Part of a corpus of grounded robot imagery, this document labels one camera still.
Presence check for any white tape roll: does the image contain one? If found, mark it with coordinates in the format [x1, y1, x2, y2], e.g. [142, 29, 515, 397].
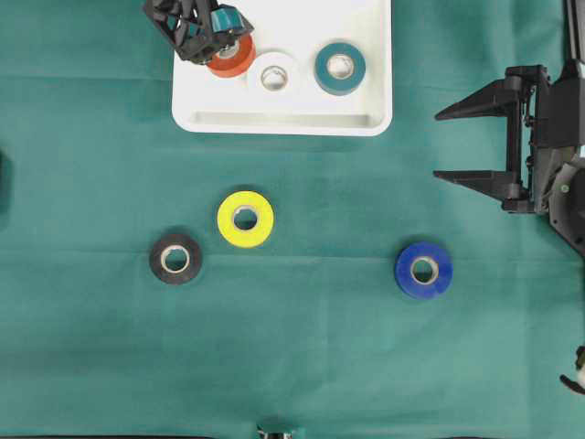
[246, 51, 301, 98]

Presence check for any yellow tape roll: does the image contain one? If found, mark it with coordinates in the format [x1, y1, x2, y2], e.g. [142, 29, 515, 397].
[217, 191, 275, 249]

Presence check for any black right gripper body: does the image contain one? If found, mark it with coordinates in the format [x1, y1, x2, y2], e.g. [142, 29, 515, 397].
[502, 59, 584, 214]

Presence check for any red tape roll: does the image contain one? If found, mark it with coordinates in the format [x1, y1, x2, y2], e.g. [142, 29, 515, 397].
[207, 35, 256, 79]

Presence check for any blue tape roll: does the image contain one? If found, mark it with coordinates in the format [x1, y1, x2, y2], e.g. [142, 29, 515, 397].
[394, 241, 453, 300]

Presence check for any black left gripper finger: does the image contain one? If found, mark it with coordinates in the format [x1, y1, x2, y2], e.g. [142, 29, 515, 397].
[210, 5, 254, 50]
[182, 38, 237, 65]

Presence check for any black tape roll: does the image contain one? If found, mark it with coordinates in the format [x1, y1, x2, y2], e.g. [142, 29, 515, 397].
[149, 234, 203, 285]

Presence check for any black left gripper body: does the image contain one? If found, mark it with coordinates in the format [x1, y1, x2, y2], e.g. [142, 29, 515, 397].
[142, 0, 215, 60]

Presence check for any table-level camera mount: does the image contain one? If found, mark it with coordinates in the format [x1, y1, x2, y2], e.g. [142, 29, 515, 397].
[256, 421, 306, 439]

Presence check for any green tape roll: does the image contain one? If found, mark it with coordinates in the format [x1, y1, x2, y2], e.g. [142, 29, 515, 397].
[314, 42, 366, 96]

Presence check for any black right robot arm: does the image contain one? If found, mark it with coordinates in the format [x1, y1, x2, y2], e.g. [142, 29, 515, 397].
[433, 1, 584, 254]

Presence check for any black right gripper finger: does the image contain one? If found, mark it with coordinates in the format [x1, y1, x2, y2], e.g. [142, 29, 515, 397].
[434, 77, 521, 121]
[433, 170, 524, 201]

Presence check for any white black cable clip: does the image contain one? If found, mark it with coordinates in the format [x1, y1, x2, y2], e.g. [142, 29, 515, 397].
[559, 346, 585, 396]

